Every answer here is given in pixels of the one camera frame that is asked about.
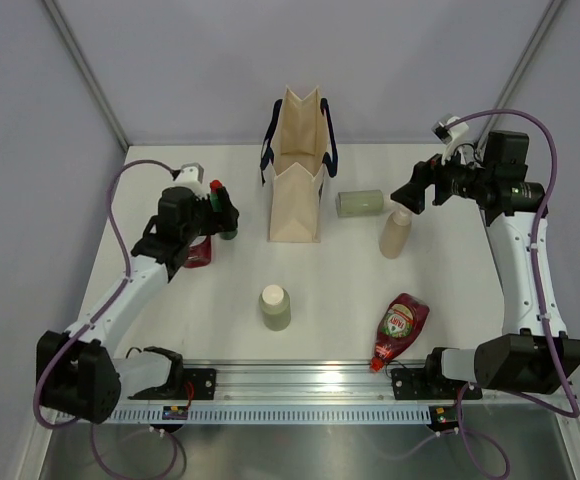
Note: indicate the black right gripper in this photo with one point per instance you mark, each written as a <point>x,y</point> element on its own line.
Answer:
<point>412,195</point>

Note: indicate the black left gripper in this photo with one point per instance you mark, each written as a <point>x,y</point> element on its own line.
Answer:
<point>217,221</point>

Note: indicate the green bottle red cap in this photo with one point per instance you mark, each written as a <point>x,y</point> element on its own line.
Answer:
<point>225,215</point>

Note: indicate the beige pump bottle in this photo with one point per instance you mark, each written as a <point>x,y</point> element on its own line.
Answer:
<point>395,232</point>

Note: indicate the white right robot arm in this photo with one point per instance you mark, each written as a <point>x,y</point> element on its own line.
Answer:
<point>534,352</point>

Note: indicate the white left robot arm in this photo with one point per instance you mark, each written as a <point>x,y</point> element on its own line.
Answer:
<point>75,371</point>

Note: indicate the beige canvas tote bag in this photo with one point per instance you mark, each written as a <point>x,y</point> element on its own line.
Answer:
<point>298,153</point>

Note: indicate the dark red bottle left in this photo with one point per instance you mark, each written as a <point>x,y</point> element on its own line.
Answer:
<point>199,253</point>

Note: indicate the green bottle lying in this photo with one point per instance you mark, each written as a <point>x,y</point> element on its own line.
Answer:
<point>359,203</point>

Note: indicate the green bottle standing white cap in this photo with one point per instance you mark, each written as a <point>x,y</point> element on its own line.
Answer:
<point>274,303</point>

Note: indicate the red Fairy dish soap bottle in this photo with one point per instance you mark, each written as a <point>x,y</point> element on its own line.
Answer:
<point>400,326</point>

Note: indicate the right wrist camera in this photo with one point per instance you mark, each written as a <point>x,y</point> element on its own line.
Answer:
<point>450,131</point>

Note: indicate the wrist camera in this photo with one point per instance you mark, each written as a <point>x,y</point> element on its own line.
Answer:
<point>450,131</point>
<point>191,176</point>

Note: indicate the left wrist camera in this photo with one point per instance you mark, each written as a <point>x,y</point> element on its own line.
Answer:
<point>191,176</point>

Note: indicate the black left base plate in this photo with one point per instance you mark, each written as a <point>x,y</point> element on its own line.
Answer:
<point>197,383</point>

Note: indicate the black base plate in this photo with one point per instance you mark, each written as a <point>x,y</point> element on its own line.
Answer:
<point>415,384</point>
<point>197,383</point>

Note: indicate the aluminium mounting rail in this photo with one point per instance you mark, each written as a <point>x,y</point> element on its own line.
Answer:
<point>297,381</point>

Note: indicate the white slotted cable duct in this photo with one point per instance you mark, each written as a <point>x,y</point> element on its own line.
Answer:
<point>206,413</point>

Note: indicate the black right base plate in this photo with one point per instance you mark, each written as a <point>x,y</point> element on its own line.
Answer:
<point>415,384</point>

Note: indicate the right aluminium frame post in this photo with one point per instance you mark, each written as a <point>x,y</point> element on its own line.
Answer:
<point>530,52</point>

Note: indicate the aluminium frame post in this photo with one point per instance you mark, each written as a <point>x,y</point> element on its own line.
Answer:
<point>78,58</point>
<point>530,52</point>

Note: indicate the left aluminium frame post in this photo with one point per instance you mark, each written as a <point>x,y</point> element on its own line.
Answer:
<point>78,58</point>

